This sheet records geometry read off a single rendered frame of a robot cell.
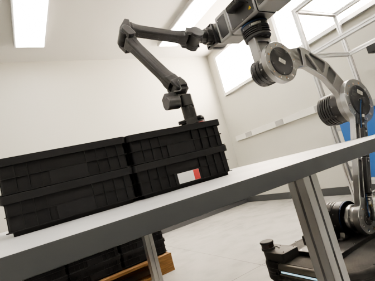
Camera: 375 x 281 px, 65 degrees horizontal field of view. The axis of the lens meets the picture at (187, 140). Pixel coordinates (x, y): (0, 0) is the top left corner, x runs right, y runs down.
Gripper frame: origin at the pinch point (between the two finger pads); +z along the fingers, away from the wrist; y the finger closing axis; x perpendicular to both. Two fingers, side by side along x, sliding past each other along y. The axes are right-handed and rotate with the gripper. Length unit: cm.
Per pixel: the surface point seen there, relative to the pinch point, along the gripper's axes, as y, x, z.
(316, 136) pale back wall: 92, 291, 8
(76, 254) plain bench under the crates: -6, -79, 21
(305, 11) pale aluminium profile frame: 100, 181, -110
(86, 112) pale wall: -197, 245, -112
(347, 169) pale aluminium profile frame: 88, 171, 45
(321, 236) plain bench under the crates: 33, -33, 38
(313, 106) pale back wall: 98, 280, -29
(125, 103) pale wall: -154, 287, -118
